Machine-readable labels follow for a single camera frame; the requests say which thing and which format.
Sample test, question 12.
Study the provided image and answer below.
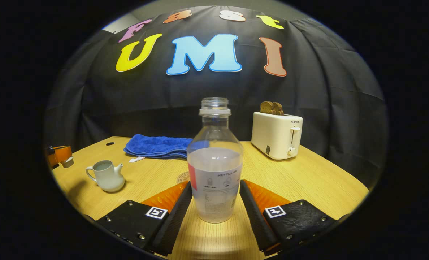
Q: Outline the blue folded towel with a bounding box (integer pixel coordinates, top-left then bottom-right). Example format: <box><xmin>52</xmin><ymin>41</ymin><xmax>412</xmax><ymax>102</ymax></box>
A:
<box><xmin>123</xmin><ymin>134</ymin><xmax>194</xmax><ymax>163</ymax></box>

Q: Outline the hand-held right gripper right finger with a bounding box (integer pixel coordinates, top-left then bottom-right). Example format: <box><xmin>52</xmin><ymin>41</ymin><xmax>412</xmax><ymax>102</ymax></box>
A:
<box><xmin>239</xmin><ymin>179</ymin><xmax>342</xmax><ymax>254</ymax></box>

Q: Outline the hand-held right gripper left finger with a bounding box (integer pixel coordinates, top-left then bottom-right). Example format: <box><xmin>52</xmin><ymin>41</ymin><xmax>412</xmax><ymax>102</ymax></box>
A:
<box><xmin>95</xmin><ymin>181</ymin><xmax>194</xmax><ymax>256</ymax></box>

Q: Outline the white toaster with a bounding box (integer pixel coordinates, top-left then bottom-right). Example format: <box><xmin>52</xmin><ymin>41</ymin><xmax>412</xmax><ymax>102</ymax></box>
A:
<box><xmin>251</xmin><ymin>112</ymin><xmax>304</xmax><ymax>161</ymax></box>

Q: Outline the white ceramic teacup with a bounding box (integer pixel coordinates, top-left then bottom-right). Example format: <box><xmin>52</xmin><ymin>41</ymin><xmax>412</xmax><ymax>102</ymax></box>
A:
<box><xmin>86</xmin><ymin>160</ymin><xmax>125</xmax><ymax>193</ymax></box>

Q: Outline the clear plastic water bottle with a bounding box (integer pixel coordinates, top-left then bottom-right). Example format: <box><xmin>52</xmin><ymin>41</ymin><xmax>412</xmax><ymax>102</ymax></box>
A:
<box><xmin>187</xmin><ymin>97</ymin><xmax>244</xmax><ymax>224</ymax></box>

